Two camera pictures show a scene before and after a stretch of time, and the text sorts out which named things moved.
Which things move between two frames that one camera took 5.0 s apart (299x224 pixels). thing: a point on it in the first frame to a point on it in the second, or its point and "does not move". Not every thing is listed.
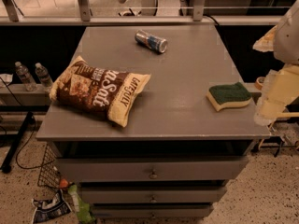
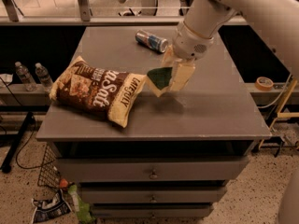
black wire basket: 50,175 does not move
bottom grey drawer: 185,210 does not move
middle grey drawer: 154,194 does not move
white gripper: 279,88 to 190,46
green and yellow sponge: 224,95 to 159,79
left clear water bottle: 25,77 does not move
